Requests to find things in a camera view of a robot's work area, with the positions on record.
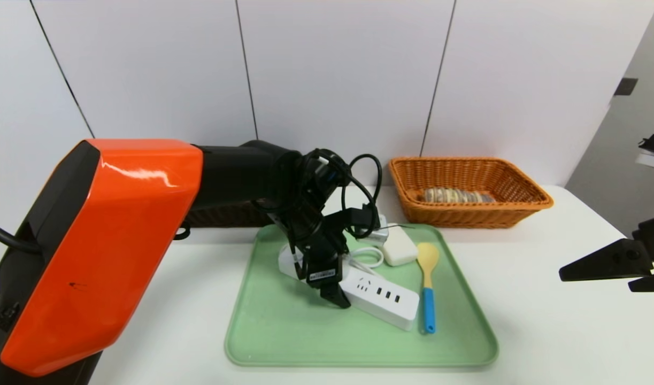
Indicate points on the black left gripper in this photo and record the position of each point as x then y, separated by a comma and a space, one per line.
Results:
323, 272

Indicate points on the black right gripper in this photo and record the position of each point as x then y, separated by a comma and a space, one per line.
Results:
649, 252

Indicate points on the brown striped bread loaf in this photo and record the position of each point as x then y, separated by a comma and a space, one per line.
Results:
455, 195

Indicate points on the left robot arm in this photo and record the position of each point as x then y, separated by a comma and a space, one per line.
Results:
118, 240

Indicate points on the dark brown wicker basket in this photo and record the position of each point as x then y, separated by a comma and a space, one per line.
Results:
225, 216

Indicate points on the orange wicker basket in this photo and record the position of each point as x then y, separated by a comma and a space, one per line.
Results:
519, 182

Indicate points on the light green plastic tray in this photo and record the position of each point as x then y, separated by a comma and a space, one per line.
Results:
284, 331

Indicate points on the black wall mounted fixture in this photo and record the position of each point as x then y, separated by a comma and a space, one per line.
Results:
626, 87

